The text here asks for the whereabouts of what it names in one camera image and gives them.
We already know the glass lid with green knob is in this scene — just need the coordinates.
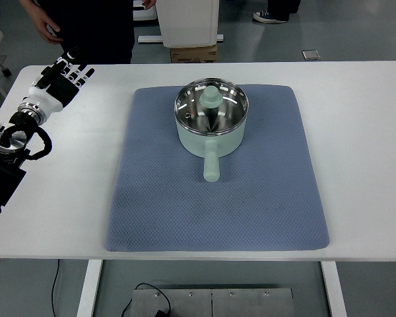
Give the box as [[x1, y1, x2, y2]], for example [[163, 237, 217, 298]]
[[174, 77, 250, 137]]

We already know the blue textured mat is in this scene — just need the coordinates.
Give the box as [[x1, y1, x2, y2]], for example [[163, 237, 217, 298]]
[[104, 84, 331, 254]]

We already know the brown cardboard box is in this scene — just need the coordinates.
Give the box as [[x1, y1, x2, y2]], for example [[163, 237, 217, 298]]
[[170, 45, 219, 64]]

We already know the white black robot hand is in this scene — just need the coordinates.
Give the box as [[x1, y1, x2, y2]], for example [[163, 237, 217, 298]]
[[22, 46, 96, 115]]

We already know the grey metal plate with screws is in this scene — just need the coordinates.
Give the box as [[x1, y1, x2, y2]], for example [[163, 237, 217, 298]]
[[131, 287, 295, 317]]

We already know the green pot with handle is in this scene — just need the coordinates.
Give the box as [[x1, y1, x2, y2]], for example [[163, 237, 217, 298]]
[[175, 108, 248, 184]]

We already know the black cable with adapter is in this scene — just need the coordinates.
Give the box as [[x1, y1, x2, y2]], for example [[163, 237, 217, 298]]
[[119, 282, 173, 317]]

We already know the person's right hand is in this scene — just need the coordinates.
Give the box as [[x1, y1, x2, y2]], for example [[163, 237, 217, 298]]
[[32, 12, 65, 45]]

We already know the thin black cable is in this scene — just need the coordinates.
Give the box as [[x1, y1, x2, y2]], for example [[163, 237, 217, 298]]
[[51, 259, 61, 317]]

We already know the person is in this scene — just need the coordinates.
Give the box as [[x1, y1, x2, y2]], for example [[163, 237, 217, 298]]
[[252, 0, 302, 24], [18, 0, 158, 65]]

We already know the white cabinet on stand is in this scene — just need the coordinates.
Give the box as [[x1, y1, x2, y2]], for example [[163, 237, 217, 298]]
[[137, 0, 224, 49]]

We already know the white table leg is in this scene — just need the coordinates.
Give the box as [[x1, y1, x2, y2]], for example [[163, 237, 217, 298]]
[[320, 261, 349, 317], [76, 260, 104, 317]]

